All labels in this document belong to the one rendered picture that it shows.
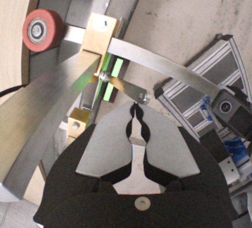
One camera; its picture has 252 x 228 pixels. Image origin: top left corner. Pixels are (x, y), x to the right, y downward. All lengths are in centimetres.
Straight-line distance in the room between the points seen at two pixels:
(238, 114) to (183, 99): 90
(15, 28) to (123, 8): 29
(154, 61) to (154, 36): 87
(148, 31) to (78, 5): 71
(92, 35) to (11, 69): 20
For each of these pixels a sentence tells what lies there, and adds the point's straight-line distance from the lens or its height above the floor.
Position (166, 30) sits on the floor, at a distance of 115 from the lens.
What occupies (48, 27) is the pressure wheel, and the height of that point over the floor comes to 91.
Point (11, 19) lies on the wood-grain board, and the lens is 32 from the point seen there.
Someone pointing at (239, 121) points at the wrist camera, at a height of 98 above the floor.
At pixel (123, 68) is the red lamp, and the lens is 42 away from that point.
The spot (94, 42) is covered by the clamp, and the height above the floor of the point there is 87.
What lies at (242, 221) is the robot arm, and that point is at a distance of 65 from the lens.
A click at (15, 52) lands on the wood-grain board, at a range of 31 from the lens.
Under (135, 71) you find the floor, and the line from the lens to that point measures 117.
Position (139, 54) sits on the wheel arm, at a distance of 25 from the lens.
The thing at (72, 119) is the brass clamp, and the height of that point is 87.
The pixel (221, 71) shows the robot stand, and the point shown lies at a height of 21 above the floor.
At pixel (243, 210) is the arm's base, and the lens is 66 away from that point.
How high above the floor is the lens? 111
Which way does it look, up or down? 58 degrees down
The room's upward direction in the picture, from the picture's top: 175 degrees counter-clockwise
